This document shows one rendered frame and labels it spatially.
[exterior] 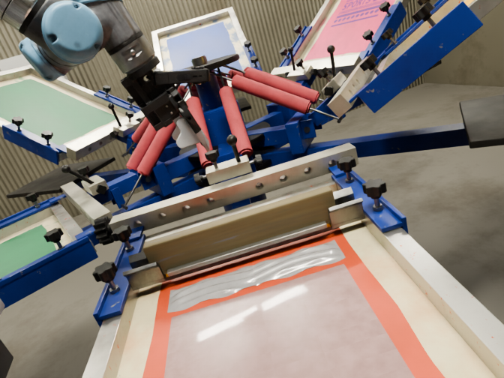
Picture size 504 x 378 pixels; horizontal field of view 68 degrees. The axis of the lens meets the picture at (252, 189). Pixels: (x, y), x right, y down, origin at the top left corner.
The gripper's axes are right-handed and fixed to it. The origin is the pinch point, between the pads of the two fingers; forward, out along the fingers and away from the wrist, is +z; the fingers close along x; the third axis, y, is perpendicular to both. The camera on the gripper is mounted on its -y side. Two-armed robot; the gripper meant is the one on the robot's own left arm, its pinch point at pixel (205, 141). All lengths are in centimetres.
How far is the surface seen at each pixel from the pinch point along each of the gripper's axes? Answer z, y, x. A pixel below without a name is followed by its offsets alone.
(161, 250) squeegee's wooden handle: 10.4, 20.6, 10.2
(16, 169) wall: 30, 169, -366
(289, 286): 22.6, 3.3, 27.5
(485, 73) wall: 218, -333, -263
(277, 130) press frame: 30, -28, -51
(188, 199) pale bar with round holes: 14.6, 11.8, -11.7
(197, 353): 17.3, 21.8, 32.8
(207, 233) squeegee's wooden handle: 12.1, 10.8, 12.4
